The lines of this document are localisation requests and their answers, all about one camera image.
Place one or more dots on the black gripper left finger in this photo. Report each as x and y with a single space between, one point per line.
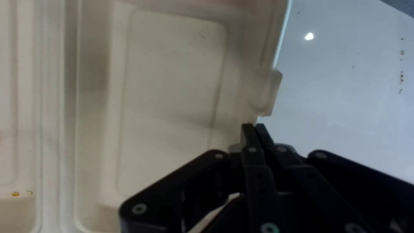
207 190

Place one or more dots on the beige clamshell food pack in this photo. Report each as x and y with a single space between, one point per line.
150 86

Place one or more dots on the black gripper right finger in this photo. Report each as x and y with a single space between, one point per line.
337 195

